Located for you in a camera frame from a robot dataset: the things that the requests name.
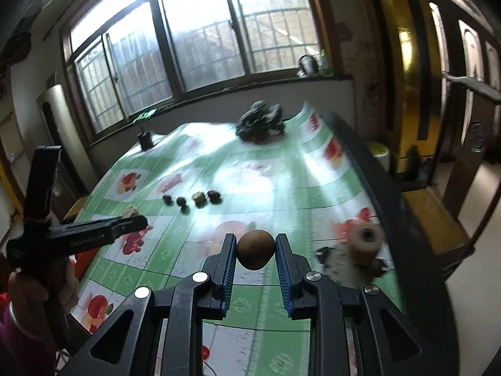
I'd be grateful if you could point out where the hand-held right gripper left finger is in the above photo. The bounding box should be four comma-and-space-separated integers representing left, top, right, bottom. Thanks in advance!
68, 233, 238, 376

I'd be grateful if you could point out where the beige cylindrical piece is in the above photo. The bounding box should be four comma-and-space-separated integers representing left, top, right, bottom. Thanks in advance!
348, 223, 384, 265

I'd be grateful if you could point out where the barred window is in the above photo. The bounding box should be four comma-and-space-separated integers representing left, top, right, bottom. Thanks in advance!
59, 0, 333, 142

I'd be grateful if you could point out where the green bottle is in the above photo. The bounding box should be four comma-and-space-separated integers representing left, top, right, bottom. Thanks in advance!
319, 49, 333, 77

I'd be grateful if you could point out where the yellow pipe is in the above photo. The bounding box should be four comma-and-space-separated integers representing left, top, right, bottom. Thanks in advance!
0, 157, 24, 220

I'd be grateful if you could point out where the dark wooden table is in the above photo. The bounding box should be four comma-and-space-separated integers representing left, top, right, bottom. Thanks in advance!
321, 112, 462, 376

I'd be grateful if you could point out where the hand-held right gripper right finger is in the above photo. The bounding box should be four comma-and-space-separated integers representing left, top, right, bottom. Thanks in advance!
275, 233, 451, 376

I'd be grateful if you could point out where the white and green stool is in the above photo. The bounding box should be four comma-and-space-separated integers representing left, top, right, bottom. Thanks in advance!
368, 142, 392, 173

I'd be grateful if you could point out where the dark lumpy bundle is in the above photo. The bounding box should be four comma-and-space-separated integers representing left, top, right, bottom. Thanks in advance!
235, 101, 286, 142

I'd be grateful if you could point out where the wooden bench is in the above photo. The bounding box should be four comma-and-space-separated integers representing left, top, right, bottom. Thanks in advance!
403, 188, 470, 251

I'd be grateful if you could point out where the metal kettle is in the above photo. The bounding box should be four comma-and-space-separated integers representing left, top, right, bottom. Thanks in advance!
297, 55, 318, 77

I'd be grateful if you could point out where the round brown fruit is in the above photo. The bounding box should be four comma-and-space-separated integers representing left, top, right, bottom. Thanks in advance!
237, 230, 275, 271

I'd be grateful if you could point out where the red cardboard box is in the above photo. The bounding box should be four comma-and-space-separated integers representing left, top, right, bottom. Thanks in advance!
72, 253, 96, 280

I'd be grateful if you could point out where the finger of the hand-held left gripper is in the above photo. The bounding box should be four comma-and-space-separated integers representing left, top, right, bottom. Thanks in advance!
59, 215, 148, 238

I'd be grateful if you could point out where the person's left hand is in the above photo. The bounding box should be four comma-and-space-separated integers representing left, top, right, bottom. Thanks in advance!
8, 260, 81, 319

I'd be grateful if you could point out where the standing air conditioner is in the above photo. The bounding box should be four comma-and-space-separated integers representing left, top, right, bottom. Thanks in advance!
37, 84, 98, 189

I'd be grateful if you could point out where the carved wooden chair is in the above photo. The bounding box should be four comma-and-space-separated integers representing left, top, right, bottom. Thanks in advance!
431, 70, 501, 220

